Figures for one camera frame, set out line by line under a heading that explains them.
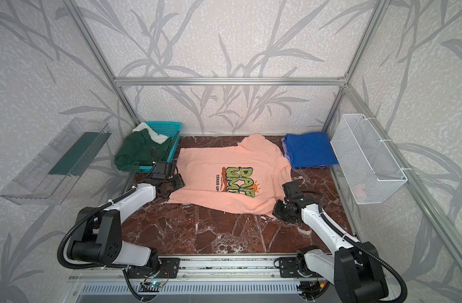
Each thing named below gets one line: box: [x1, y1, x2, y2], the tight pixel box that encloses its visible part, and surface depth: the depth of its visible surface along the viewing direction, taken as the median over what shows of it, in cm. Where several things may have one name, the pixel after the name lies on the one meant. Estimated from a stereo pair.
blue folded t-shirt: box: [284, 131, 339, 168], surface depth 111 cm
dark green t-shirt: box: [114, 128, 173, 173], surface depth 106 cm
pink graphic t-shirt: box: [167, 133, 293, 218], surface depth 104 cm
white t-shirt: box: [132, 121, 170, 144], surface depth 119 cm
